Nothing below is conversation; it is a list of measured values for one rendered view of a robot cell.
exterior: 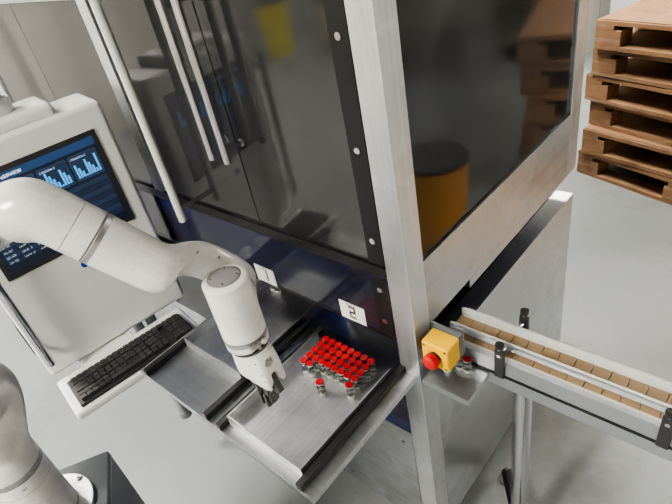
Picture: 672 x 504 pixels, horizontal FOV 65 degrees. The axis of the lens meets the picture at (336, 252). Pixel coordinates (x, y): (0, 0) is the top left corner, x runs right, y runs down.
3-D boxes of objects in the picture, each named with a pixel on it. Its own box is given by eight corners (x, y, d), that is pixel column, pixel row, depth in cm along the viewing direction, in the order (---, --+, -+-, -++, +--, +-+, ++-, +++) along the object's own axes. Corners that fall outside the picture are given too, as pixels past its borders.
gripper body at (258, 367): (279, 335, 101) (292, 375, 107) (244, 317, 107) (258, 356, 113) (250, 361, 96) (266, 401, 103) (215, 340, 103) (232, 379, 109)
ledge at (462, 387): (451, 349, 144) (450, 344, 143) (495, 368, 136) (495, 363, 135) (422, 384, 136) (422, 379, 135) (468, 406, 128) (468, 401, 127)
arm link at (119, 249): (99, 220, 97) (241, 292, 110) (73, 271, 84) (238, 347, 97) (122, 183, 94) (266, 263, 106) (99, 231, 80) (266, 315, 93)
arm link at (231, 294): (223, 317, 105) (220, 350, 97) (202, 264, 97) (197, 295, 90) (265, 308, 105) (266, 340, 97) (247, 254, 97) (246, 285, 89)
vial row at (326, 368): (312, 361, 147) (309, 349, 144) (363, 389, 136) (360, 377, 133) (307, 366, 145) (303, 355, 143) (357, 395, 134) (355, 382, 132)
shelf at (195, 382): (258, 283, 184) (257, 278, 183) (432, 361, 142) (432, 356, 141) (142, 374, 158) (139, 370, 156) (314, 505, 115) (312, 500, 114)
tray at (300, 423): (319, 340, 153) (316, 331, 151) (392, 377, 137) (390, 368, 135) (230, 424, 134) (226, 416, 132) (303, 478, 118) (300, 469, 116)
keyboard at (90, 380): (178, 315, 187) (175, 310, 185) (197, 332, 177) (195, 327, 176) (67, 384, 168) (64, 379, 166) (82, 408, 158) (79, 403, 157)
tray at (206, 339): (266, 282, 180) (264, 274, 178) (323, 307, 164) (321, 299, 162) (187, 346, 161) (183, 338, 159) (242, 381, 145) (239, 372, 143)
